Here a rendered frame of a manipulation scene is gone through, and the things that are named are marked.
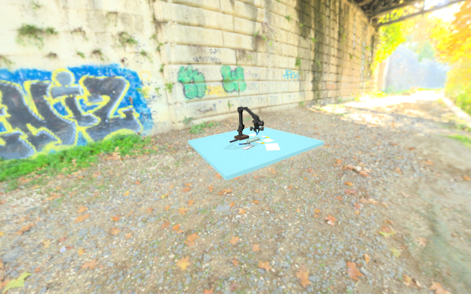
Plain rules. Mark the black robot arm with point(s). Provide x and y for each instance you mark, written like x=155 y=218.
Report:
x=256 y=120

